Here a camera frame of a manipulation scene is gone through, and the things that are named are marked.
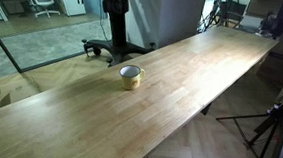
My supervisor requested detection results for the yellow enamel mug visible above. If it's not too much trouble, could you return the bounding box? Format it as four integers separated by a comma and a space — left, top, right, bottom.
118, 63, 146, 92

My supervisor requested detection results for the black rolling stand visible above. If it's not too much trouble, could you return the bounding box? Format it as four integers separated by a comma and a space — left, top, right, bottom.
79, 8, 160, 71

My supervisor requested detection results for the thin black tripod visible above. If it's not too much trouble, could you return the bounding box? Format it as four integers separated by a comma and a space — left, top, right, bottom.
197, 0, 225, 34

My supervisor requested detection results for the white low cabinet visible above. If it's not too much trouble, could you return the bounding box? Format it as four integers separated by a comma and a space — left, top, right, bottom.
57, 0, 88, 19

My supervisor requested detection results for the grey rug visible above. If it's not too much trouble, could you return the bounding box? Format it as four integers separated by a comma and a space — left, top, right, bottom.
0, 12, 116, 87

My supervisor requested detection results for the black chair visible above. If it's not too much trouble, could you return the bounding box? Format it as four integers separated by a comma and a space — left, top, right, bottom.
216, 0, 248, 29

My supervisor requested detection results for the brown cardboard box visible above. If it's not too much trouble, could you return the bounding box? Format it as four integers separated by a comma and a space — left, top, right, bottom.
0, 66, 44, 115

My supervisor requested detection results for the tan cardboard box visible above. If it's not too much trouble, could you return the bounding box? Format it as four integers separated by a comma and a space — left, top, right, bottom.
245, 0, 283, 21

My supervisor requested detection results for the black camera tripod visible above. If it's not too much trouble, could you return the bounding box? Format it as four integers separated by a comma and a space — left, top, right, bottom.
213, 81, 283, 158

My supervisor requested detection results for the black glass partition frame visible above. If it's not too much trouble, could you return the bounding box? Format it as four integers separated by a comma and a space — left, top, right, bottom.
0, 18, 87, 78

